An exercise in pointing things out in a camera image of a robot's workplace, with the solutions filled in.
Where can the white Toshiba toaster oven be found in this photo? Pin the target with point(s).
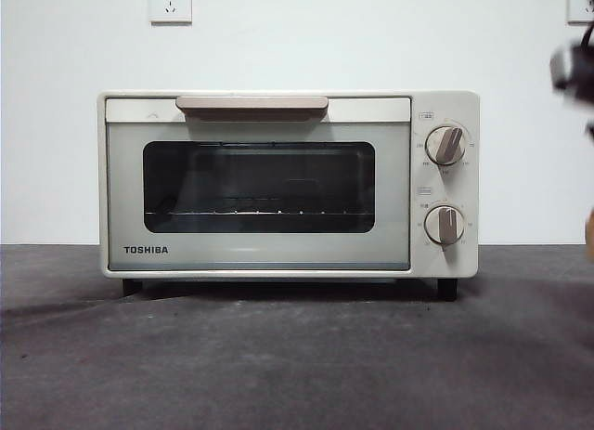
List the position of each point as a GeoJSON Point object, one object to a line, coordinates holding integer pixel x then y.
{"type": "Point", "coordinates": [445, 105]}

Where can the golden brown bread loaf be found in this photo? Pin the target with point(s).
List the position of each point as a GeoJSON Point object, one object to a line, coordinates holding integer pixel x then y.
{"type": "Point", "coordinates": [590, 235]}

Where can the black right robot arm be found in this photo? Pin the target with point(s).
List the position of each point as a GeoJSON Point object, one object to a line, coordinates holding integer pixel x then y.
{"type": "Point", "coordinates": [575, 72]}

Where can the white timer knob, straight pointer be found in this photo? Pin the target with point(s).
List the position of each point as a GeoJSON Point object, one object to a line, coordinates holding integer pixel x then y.
{"type": "Point", "coordinates": [444, 225]}

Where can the white temperature knob, tilted pointer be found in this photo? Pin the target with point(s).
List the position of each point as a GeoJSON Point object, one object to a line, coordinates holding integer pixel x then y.
{"type": "Point", "coordinates": [445, 146]}

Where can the white wall socket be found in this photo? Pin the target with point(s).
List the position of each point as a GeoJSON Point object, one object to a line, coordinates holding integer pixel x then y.
{"type": "Point", "coordinates": [170, 7]}
{"type": "Point", "coordinates": [577, 7]}

